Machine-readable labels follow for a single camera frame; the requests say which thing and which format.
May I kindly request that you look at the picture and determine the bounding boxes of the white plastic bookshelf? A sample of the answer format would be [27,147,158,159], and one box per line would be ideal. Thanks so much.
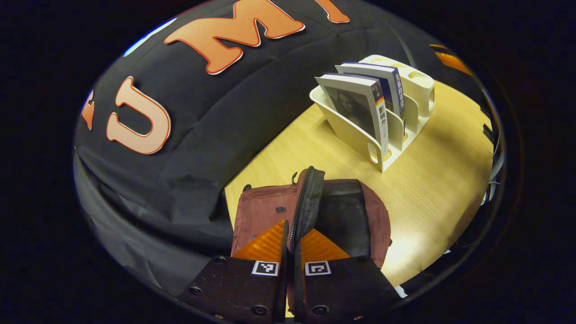
[309,54,436,173]

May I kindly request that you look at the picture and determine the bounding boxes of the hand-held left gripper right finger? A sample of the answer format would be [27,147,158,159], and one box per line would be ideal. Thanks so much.
[294,228,402,323]

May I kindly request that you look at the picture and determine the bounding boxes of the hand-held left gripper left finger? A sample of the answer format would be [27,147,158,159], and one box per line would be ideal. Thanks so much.
[178,219,289,323]

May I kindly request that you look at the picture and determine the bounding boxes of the maroon schoolbag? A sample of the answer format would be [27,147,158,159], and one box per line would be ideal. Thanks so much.
[231,166,392,315]

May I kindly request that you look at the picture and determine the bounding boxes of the grey portrait cover book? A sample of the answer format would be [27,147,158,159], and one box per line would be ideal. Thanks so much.
[315,72,390,154]

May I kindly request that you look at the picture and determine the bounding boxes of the black backdrop stand pole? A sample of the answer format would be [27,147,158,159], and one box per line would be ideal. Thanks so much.
[382,20,418,69]

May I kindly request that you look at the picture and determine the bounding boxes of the blue book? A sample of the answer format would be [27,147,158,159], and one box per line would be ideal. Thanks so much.
[335,62,405,133]

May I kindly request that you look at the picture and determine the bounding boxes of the black backdrop cloth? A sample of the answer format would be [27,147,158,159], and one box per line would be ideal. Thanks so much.
[73,0,450,293]

